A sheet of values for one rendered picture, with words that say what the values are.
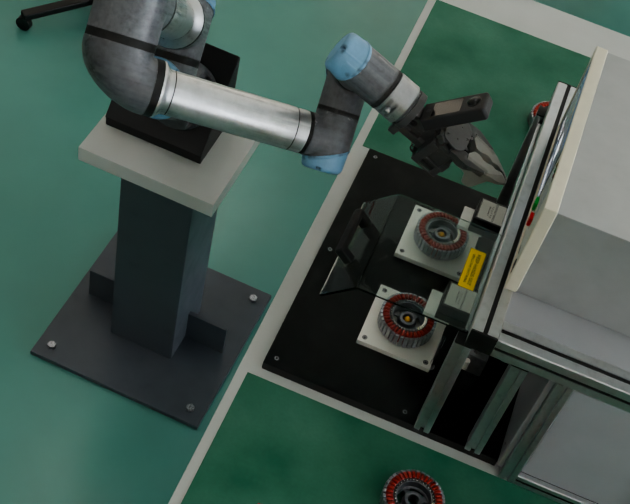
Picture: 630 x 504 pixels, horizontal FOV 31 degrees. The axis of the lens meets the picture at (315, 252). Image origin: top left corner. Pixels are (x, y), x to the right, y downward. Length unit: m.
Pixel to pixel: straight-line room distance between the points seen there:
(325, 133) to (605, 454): 0.73
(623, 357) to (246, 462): 0.68
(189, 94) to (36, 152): 1.66
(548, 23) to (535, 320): 1.35
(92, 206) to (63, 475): 0.87
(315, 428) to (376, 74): 0.67
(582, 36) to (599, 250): 1.36
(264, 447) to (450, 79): 1.14
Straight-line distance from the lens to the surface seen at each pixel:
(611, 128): 1.95
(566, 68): 2.98
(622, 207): 1.83
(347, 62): 1.84
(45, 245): 3.25
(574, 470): 2.10
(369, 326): 2.21
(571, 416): 1.97
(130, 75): 1.83
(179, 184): 2.42
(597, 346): 1.91
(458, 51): 2.90
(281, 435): 2.08
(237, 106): 1.89
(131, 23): 1.82
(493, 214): 2.29
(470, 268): 1.99
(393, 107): 1.87
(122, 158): 2.46
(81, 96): 3.66
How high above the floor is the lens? 2.53
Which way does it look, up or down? 50 degrees down
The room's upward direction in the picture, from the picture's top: 16 degrees clockwise
